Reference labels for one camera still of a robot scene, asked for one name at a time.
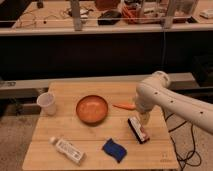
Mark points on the blue cloth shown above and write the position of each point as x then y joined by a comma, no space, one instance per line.
114,150

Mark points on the orange chili pepper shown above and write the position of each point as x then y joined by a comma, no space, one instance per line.
125,106

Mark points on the black object on bench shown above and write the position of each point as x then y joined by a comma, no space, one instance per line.
110,17

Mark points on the white tube bottle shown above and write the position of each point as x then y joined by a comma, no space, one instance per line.
67,149

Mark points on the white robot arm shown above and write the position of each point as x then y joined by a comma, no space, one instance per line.
153,90

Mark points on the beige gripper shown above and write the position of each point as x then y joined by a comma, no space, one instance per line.
144,118

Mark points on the grey metal post right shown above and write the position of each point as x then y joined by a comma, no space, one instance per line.
169,15

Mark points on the white plastic cup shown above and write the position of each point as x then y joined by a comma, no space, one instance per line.
47,103

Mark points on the orange crate on bench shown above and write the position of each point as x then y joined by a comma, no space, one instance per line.
132,15

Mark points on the grey metal post left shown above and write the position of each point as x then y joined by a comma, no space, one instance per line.
75,8

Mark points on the orange bowl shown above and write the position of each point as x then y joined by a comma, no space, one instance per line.
92,109

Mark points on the black whiteboard eraser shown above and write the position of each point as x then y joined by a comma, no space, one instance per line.
138,130

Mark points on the grey metal post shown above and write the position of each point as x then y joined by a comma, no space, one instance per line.
75,8
169,15

